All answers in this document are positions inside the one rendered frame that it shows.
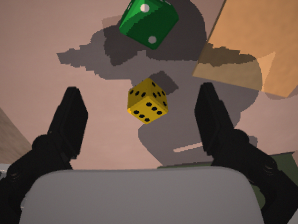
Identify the yellow die with black pips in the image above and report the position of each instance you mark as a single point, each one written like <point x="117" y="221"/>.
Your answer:
<point x="147" y="101"/>

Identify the orange flat mat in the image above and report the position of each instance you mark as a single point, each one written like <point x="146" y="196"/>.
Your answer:
<point x="253" y="44"/>

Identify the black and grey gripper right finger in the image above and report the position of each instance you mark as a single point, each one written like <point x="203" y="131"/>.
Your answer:
<point x="231" y="149"/>

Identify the green die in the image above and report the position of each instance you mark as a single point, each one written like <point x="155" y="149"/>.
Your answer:
<point x="148" y="21"/>

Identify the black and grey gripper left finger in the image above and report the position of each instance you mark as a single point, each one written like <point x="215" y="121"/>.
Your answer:
<point x="50" y="152"/>

